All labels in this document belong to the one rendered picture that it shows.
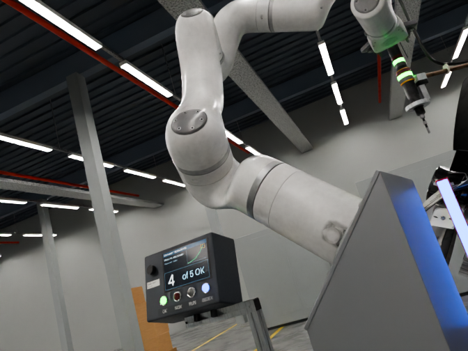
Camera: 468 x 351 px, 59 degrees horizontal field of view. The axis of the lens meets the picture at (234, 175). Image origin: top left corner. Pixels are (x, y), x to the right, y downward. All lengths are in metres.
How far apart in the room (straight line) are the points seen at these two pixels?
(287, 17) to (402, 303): 0.81
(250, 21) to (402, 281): 0.83
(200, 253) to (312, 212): 0.53
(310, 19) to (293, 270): 7.63
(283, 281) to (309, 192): 7.97
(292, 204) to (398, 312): 0.23
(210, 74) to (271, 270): 7.82
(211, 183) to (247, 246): 7.98
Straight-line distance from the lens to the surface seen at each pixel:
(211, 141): 0.77
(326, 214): 0.67
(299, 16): 1.16
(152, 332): 9.16
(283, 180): 0.71
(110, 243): 7.19
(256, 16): 1.19
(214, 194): 0.84
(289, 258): 8.58
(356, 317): 0.61
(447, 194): 0.97
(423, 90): 1.38
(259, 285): 8.78
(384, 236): 0.58
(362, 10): 1.12
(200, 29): 1.06
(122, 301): 7.09
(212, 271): 1.10
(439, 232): 1.37
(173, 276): 1.19
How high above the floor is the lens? 1.11
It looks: 14 degrees up
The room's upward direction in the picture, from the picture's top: 17 degrees counter-clockwise
